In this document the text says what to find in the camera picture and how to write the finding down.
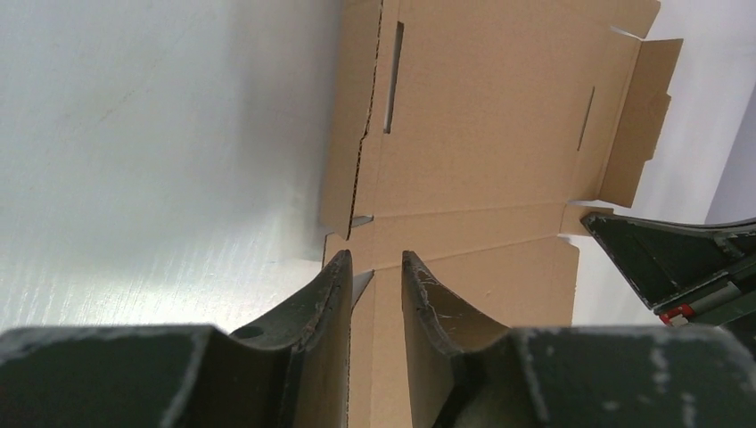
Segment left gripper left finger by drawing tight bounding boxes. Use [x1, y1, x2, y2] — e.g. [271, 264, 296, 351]
[231, 251, 353, 427]

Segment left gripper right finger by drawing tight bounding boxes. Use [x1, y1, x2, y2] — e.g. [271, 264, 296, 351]
[401, 251, 506, 427]

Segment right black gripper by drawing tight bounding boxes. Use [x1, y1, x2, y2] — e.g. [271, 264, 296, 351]
[581, 212, 755, 353]

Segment brown cardboard box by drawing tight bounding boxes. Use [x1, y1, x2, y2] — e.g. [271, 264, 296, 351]
[320, 1, 682, 427]

